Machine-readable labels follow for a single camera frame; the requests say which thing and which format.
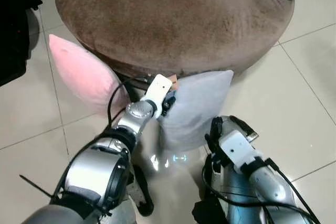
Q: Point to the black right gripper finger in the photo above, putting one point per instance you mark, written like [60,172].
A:
[214,127]
[244,128]

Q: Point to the grey pillow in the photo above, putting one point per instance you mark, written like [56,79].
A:
[197,108]

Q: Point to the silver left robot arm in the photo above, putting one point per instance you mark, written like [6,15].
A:
[94,171]

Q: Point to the small brown sofa tag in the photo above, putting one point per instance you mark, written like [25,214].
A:
[174,83]

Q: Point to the brown round velvet sofa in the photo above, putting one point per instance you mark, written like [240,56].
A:
[173,19]

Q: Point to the pink pillow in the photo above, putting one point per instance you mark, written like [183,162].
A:
[84,72]

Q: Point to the robot right leg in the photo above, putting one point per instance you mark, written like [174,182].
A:
[236,187]

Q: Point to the robot leg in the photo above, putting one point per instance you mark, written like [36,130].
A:
[140,192]
[236,187]

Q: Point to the robot left leg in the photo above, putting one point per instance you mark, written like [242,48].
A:
[140,192]

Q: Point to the black suitcase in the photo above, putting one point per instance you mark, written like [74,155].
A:
[13,24]

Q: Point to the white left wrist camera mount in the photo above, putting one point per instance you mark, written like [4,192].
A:
[157,87]

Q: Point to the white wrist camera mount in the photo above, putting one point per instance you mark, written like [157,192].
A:
[157,87]
[236,150]

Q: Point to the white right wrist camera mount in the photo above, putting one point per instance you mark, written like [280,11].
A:
[236,150]

